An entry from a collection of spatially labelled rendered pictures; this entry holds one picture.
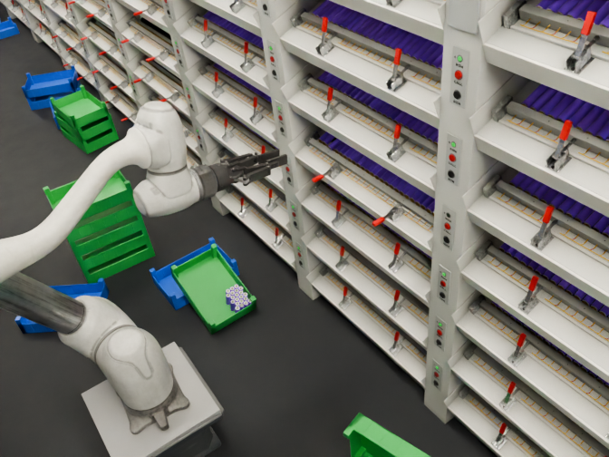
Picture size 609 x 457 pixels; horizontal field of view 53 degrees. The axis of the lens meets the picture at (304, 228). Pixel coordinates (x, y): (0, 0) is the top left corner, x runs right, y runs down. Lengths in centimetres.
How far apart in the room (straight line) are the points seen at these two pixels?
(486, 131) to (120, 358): 109
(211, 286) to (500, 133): 148
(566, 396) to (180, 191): 105
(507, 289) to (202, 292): 131
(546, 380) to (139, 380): 104
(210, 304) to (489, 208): 133
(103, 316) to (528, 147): 123
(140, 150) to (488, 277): 88
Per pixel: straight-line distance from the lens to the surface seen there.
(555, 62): 114
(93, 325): 185
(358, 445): 198
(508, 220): 138
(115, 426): 195
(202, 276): 248
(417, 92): 143
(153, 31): 296
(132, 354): 173
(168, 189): 156
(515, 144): 127
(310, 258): 226
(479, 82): 125
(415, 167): 152
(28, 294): 172
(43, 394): 243
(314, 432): 206
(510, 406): 178
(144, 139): 150
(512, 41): 120
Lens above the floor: 177
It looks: 41 degrees down
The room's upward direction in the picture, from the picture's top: 7 degrees counter-clockwise
